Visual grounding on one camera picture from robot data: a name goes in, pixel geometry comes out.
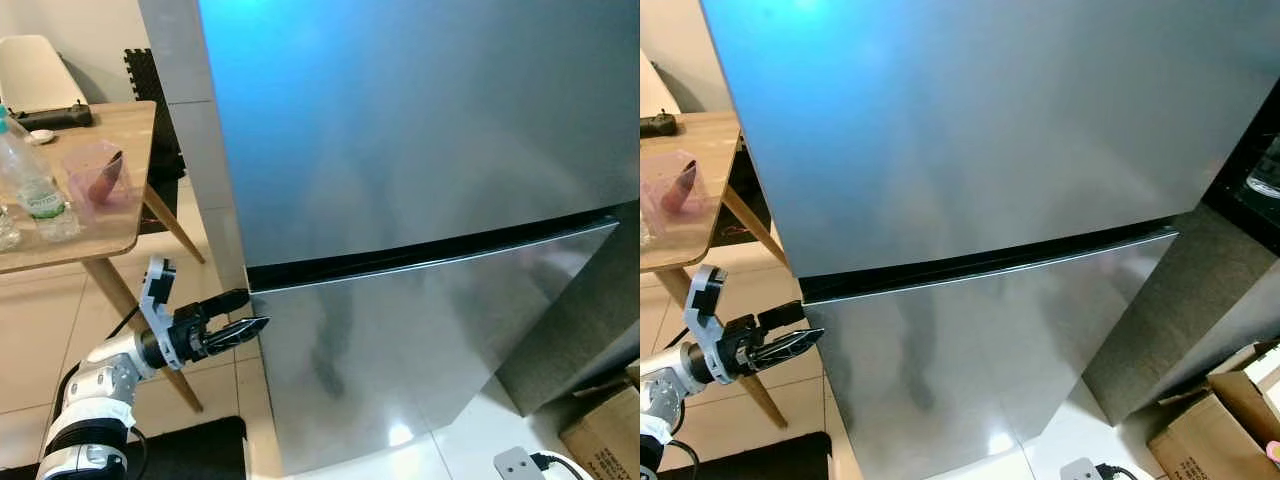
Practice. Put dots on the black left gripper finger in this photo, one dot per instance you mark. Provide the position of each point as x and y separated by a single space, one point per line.
238 330
225 302
790 347
782 315

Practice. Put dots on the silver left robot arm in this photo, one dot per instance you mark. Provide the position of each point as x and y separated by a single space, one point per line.
670 400
100 390

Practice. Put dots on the silver grey fridge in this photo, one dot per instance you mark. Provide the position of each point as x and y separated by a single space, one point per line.
580 320
1180 320

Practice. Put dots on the short silver fridge door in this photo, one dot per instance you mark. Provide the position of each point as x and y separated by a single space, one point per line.
400 360
960 370

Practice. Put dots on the tall silver fridge door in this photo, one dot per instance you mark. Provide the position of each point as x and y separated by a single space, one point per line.
980 120
420 120

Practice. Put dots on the black floor mat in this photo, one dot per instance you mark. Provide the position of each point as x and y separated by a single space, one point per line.
745 457
190 448

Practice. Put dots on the light wooden table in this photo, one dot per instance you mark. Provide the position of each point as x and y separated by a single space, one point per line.
680 255
60 225

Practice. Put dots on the black foam puzzle mats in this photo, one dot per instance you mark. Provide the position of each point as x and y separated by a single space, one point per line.
140 72
750 190

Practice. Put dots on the pink translucent plastic cup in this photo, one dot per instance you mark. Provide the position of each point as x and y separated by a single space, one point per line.
85 200
665 215

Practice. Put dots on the brown cardboard box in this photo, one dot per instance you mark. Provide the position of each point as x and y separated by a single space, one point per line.
1200 440
600 440
1255 385

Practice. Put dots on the black gamepad controller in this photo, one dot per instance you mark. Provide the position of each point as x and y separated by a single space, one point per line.
660 123
55 117

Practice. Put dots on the white computer mouse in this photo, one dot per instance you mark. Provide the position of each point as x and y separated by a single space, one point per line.
40 137

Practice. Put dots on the white plastic chair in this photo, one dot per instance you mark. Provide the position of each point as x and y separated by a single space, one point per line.
653 90
35 70

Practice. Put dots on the grey robot body bracket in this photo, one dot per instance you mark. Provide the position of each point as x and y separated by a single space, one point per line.
518 465
1080 470

